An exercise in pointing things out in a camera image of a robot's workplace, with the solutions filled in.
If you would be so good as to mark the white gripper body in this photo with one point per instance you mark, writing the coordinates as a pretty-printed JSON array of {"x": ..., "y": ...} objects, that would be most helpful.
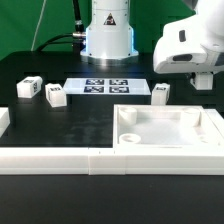
[{"x": 195, "y": 44}]

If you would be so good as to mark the white square tabletop panel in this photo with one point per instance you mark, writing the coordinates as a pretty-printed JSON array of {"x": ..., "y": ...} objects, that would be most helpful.
[{"x": 165, "y": 126}]

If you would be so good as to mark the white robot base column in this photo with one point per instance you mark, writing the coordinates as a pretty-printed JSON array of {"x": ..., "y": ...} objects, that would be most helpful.
[{"x": 109, "y": 36}]

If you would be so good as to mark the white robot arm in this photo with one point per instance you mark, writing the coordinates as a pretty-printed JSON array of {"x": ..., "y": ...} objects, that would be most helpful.
[{"x": 205, "y": 7}]

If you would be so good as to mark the white obstacle fence wall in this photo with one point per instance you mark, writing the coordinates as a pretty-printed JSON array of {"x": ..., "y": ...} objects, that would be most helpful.
[{"x": 187, "y": 160}]

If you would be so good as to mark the white marker base plate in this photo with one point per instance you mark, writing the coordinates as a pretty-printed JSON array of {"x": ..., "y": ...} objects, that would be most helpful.
[{"x": 106, "y": 86}]

